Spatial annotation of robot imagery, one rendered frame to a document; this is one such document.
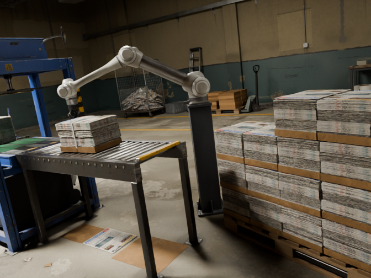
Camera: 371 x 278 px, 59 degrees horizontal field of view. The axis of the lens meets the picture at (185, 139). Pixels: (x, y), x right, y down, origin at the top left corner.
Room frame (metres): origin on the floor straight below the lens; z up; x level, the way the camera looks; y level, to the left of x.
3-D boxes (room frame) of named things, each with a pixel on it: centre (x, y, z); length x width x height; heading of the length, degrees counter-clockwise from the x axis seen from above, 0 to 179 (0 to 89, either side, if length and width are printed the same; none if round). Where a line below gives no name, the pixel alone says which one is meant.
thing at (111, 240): (2.51, 0.73, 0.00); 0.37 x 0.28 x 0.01; 54
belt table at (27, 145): (3.08, 1.53, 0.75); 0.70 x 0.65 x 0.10; 54
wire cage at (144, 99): (10.43, 1.21, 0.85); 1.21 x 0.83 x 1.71; 54
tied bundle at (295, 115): (1.96, -0.79, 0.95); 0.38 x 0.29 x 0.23; 125
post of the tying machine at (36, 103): (3.61, 1.52, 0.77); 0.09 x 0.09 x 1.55; 54
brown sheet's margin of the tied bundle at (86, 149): (2.44, 0.64, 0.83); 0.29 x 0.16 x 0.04; 148
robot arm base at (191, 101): (2.86, -0.13, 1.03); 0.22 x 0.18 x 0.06; 92
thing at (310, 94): (1.96, -0.79, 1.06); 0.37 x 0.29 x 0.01; 125
